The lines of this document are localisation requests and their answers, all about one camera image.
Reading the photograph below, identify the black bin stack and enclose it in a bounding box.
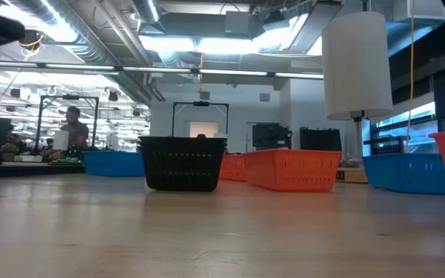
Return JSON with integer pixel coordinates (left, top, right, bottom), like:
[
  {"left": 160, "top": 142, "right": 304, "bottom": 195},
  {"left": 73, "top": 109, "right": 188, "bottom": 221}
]
[{"left": 299, "top": 127, "right": 342, "bottom": 152}]

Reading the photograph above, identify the black box appliance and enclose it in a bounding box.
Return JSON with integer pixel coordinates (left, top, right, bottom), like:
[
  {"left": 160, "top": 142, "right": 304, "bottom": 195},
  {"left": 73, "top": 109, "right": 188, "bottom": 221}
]
[{"left": 251, "top": 123, "right": 294, "bottom": 151}]

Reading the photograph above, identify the long ceiling light strip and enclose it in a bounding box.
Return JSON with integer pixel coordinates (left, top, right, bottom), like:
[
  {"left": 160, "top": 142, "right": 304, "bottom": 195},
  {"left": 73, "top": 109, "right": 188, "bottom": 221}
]
[{"left": 0, "top": 59, "right": 324, "bottom": 80}]

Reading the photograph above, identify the blue slotted plastic basket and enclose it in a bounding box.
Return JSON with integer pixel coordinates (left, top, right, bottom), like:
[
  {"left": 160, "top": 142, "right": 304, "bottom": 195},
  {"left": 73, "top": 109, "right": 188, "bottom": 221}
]
[
  {"left": 82, "top": 150, "right": 146, "bottom": 178},
  {"left": 362, "top": 152, "right": 445, "bottom": 195}
]

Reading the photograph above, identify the grey ceiling box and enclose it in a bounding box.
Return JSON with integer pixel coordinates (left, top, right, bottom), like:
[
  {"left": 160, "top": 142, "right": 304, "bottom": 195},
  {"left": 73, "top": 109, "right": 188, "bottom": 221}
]
[{"left": 224, "top": 10, "right": 253, "bottom": 36}]

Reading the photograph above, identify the cardboard box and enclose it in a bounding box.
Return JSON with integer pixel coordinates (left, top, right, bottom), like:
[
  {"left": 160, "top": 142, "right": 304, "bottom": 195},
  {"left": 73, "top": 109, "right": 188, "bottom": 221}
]
[{"left": 336, "top": 167, "right": 369, "bottom": 185}]

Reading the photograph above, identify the grey lamp stand pole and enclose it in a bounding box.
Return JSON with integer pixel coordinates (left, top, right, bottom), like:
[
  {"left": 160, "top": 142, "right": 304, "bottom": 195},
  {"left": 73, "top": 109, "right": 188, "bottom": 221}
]
[{"left": 350, "top": 110, "right": 367, "bottom": 169}]

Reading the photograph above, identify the person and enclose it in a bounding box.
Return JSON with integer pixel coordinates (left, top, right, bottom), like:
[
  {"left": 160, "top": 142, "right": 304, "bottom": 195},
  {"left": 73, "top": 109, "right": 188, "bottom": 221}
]
[{"left": 41, "top": 107, "right": 90, "bottom": 161}]

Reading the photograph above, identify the white cylindrical lamp shade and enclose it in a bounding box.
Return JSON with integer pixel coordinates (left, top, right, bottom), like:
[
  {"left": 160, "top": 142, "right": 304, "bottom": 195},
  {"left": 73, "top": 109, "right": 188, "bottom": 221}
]
[{"left": 321, "top": 11, "right": 393, "bottom": 121}]

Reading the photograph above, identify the black slotted crate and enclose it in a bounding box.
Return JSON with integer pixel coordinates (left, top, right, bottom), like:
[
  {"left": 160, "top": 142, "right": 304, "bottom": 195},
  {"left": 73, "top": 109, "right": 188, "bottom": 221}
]
[{"left": 363, "top": 134, "right": 406, "bottom": 156}]

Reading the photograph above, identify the dark background desk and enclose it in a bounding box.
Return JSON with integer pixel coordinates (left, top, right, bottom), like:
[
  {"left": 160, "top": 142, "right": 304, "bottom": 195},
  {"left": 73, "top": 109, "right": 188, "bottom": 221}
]
[{"left": 0, "top": 161, "right": 87, "bottom": 180}]

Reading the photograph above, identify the small potted plant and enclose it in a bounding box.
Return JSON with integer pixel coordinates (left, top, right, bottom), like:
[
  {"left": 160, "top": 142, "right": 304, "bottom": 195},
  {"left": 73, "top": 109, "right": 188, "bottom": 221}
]
[{"left": 0, "top": 142, "right": 20, "bottom": 161}]

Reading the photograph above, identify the silver ceiling duct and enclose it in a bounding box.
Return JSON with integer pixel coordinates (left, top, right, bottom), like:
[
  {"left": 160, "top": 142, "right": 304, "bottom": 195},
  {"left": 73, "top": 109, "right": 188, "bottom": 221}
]
[{"left": 129, "top": 0, "right": 161, "bottom": 25}]

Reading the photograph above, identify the black ceiling cord reel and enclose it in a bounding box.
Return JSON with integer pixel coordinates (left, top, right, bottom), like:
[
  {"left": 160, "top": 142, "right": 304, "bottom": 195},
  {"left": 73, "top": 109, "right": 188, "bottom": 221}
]
[{"left": 18, "top": 29, "right": 46, "bottom": 52}]

